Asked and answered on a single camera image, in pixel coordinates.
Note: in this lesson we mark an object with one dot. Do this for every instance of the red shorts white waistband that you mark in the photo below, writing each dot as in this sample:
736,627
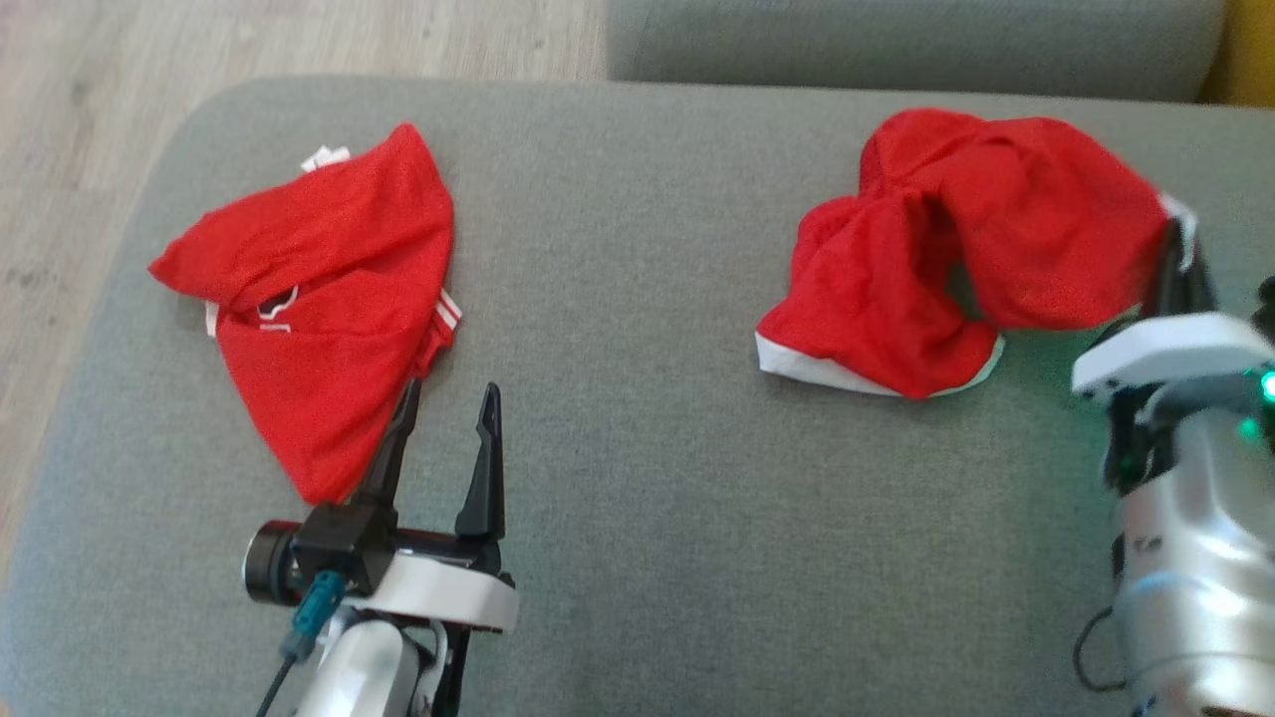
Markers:
877,299

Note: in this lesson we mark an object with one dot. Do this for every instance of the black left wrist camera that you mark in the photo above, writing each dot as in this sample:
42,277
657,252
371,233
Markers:
324,553

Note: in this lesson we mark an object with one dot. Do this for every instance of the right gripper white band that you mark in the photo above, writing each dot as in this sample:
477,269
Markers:
1175,354

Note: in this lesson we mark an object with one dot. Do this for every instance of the grey sofa seat cushion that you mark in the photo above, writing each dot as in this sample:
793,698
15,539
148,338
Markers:
896,45

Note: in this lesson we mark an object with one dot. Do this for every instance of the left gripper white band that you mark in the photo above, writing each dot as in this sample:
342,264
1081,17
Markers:
448,596

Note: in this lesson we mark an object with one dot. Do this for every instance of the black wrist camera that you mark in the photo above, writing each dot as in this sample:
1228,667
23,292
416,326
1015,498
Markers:
324,553
1265,309

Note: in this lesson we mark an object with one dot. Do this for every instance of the large grey sofa ottoman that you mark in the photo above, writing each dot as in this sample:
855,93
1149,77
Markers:
647,448

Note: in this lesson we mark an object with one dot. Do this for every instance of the large yellow sofa backrest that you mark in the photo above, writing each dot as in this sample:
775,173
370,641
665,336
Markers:
1250,50

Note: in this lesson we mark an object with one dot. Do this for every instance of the red basketball jersey white trim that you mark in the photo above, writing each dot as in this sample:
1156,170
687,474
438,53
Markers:
329,299

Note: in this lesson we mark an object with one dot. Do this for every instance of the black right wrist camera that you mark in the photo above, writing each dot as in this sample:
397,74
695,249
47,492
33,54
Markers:
1265,309

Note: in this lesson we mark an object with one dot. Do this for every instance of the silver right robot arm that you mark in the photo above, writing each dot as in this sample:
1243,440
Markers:
1195,558

